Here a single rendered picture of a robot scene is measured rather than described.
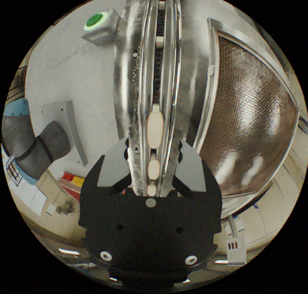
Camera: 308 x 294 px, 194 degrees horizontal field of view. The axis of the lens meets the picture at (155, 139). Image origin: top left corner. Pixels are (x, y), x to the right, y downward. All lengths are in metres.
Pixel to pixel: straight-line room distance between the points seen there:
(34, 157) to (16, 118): 0.13
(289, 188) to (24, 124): 3.87
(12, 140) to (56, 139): 0.18
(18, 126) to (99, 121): 0.25
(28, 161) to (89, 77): 0.29
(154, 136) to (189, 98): 0.13
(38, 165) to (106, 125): 0.27
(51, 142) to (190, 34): 0.50
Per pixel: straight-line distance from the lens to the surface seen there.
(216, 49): 0.21
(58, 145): 0.38
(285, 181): 3.53
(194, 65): 0.25
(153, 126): 0.20
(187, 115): 0.25
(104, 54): 0.28
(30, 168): 0.36
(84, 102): 0.31
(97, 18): 0.25
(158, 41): 0.20
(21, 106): 0.31
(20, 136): 0.32
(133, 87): 0.19
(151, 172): 0.29
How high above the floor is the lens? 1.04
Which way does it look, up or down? 60 degrees down
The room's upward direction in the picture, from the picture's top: 178 degrees counter-clockwise
